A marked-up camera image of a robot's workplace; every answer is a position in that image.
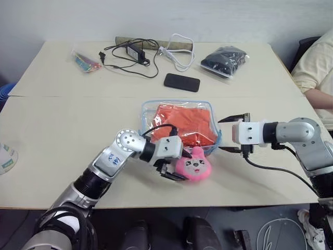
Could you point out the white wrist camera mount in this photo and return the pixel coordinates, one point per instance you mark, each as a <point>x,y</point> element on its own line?
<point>247,132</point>
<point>169,147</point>

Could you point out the pink plush bunny toy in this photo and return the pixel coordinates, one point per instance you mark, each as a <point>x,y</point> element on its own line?
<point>193,165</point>

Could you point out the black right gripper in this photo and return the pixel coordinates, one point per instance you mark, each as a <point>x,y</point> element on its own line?
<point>247,150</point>

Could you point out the orange cloth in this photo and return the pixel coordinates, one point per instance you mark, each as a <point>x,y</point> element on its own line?
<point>187,119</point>

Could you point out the black chair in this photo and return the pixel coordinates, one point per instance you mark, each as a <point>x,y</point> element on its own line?
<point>304,49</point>

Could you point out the clear bag of colourful sticks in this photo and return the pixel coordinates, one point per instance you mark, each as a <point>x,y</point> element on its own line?
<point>86,62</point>

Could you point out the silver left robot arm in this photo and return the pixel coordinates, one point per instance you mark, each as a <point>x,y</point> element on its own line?
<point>109,161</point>

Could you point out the clear bag of black cloth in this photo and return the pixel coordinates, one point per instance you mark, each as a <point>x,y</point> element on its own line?
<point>223,61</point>

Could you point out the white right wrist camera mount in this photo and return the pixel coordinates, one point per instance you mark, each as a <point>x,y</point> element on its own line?
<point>247,132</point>

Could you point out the brown rolled strip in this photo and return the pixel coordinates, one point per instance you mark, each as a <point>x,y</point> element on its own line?
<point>153,44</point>

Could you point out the dark brown block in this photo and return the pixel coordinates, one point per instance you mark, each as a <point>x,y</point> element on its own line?
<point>243,239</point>

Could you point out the white sneaker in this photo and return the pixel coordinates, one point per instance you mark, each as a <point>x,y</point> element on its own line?
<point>312,231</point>

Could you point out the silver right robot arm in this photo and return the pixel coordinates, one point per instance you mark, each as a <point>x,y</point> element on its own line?
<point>299,131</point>

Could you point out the person's bare forearm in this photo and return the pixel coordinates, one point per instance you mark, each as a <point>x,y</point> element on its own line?
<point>321,97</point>

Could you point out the clear pouch with blue trim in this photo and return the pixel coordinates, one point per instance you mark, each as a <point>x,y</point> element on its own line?
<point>148,114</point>

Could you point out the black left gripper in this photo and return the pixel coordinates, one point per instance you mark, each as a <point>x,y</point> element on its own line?
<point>162,165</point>

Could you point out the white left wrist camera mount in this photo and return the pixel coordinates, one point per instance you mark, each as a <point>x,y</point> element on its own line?
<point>169,147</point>

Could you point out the blue plastic stool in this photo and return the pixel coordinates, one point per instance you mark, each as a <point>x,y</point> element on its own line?
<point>5,95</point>

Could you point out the person in pale yellow shirt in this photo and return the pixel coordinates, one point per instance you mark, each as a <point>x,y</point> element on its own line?
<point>317,62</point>

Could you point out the black smartphone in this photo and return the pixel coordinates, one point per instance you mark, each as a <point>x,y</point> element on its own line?
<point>182,82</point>

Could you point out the white tape roll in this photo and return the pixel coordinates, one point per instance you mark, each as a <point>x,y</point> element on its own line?
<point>7,159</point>

